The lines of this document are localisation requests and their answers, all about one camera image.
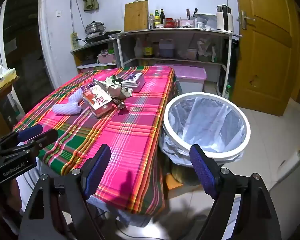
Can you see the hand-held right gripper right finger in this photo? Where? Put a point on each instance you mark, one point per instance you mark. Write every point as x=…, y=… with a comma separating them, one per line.
x=202, y=172

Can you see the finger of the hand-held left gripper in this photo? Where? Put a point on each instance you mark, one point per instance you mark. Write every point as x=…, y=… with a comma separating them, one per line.
x=30, y=131
x=47, y=136

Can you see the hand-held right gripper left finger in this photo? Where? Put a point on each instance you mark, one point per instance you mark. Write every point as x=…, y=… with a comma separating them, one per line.
x=100, y=167

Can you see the white round trash bin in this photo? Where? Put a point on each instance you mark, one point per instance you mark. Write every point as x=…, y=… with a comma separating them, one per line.
x=230, y=156

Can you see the red white carton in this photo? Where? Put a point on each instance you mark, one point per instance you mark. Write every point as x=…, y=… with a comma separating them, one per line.
x=97, y=100

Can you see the purple snack packet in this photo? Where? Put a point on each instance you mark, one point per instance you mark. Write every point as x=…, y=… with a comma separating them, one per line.
x=86, y=88

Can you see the dark wrapper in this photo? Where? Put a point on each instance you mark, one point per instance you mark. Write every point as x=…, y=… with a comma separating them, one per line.
x=118, y=103

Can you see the beige paper bag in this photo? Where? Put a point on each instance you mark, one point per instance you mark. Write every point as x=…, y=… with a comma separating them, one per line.
x=112, y=87

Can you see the metal tin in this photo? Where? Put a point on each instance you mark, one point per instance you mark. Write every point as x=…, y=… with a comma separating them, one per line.
x=133, y=81

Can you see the wooden desk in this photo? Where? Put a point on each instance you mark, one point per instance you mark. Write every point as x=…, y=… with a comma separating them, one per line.
x=0, y=105

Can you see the pink plaid tablecloth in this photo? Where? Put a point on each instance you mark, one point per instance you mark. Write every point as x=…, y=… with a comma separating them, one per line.
x=130, y=135

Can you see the clear bin liner bag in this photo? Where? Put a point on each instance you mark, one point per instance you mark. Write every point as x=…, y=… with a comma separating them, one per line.
x=205, y=122

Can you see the white tissue box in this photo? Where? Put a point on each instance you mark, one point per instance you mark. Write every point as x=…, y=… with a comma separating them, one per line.
x=3, y=76

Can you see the green plastic bottle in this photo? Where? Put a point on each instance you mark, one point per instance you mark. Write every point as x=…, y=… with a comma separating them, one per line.
x=227, y=93

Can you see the pink basket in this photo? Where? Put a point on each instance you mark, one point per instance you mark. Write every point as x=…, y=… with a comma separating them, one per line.
x=106, y=58

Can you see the yellow power strip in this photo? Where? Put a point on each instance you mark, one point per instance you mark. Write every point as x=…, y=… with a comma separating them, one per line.
x=74, y=41

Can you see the pink lid storage box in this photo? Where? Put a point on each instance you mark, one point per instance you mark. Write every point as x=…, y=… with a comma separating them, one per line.
x=190, y=73

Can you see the wooden shelf unit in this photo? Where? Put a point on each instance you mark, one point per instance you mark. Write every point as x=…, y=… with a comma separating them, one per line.
x=90, y=45

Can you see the black induction cooker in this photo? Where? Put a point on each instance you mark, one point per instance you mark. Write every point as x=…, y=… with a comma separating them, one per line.
x=102, y=36

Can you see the steel pot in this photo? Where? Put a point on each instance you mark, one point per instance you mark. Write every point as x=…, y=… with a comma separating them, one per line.
x=95, y=27

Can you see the crumpled plastic bags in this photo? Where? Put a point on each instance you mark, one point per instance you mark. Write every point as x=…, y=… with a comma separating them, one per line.
x=206, y=50

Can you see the white plastic bottle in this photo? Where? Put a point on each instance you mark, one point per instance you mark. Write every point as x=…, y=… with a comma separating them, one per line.
x=138, y=48

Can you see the large yellow label bottle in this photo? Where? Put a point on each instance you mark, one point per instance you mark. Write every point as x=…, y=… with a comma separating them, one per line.
x=148, y=50

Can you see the purple liquid jug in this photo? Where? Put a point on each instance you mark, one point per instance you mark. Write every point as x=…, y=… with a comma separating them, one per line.
x=167, y=48

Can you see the wooden door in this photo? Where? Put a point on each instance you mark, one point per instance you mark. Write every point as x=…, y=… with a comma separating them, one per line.
x=262, y=55

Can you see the steel shelf table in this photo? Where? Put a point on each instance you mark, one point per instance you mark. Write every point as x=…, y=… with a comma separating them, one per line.
x=170, y=30

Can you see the wooden cutting board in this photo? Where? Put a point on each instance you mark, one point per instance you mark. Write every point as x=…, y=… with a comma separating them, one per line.
x=136, y=16

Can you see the pink knife holder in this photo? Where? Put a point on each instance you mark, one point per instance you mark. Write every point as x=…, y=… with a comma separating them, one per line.
x=187, y=23

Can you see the small glass jar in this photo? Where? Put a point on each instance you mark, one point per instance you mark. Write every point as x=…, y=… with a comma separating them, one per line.
x=177, y=23

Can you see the clear plastic container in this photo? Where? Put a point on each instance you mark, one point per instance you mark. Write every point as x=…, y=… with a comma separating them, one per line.
x=206, y=20

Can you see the red lid jar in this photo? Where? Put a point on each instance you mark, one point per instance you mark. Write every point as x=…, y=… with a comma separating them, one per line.
x=169, y=23

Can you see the small clear bottle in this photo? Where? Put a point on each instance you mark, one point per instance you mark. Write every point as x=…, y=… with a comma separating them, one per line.
x=152, y=22

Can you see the white black electric kettle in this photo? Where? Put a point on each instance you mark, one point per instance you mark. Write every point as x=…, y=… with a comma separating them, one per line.
x=225, y=18

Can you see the yellow label sauce bottle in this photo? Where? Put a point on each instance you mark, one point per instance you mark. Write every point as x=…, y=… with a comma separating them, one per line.
x=157, y=20

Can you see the kitchen knife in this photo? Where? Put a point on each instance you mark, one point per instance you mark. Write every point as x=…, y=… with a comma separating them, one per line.
x=188, y=13
x=195, y=12

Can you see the dark soy sauce bottle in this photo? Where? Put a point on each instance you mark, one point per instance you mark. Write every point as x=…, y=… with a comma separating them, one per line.
x=162, y=17

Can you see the white wall switch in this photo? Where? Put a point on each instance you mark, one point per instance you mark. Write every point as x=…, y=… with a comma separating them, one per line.
x=58, y=13

